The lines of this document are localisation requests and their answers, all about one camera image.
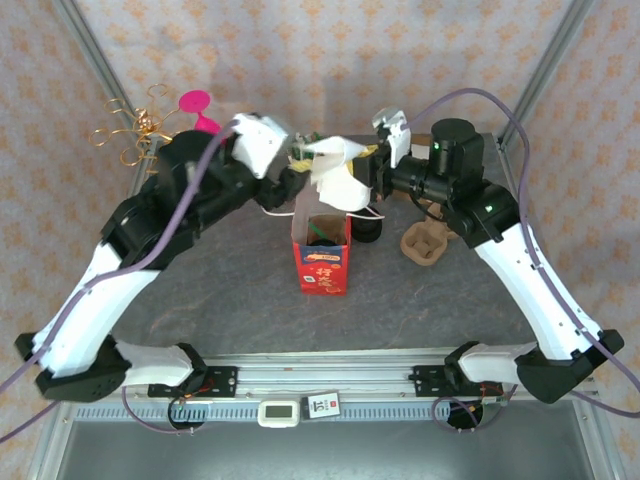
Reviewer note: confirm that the green white packets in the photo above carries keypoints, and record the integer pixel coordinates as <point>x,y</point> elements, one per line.
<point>302,145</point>

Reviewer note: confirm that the black plastic cup lid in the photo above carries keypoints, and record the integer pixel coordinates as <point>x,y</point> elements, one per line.
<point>325,244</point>

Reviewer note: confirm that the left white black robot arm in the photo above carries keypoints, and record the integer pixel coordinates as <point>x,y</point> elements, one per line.
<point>90,300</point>

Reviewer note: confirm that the red carton box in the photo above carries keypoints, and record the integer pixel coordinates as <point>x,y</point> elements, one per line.
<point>322,270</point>

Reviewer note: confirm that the white label card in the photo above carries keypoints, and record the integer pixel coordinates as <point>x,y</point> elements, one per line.
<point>324,406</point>

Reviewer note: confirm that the slotted metal strip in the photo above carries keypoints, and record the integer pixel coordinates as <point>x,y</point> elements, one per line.
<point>380,412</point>

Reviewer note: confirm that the grey metal panel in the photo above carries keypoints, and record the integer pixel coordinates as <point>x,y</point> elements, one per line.
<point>325,450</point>

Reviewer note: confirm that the green plastic stirrer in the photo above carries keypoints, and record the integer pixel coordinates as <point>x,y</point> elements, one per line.
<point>315,229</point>

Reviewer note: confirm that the aluminium table edge rail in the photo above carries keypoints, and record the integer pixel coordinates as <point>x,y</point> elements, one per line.
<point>602,442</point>

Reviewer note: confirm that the white digital timer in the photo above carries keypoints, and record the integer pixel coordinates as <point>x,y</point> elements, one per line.
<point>279,412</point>

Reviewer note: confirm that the pink plastic goblet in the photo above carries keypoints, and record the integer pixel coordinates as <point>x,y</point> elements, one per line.
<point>195,101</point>

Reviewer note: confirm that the aluminium mounting rail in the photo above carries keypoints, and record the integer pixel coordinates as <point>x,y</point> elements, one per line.
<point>350,370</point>

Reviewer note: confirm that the aluminium frame post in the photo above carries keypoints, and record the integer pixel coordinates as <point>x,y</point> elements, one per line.
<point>545,65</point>
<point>100,65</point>

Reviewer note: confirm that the left black mount plate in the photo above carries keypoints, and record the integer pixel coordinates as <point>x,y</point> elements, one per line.
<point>222,380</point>

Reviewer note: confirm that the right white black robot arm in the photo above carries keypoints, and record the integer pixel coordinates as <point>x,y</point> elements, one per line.
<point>525,290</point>

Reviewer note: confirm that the black mount plate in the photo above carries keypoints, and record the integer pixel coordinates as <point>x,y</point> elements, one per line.
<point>425,377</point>
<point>222,380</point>

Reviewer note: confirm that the right black mount plate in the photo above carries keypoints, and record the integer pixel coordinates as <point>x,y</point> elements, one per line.
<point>425,377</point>

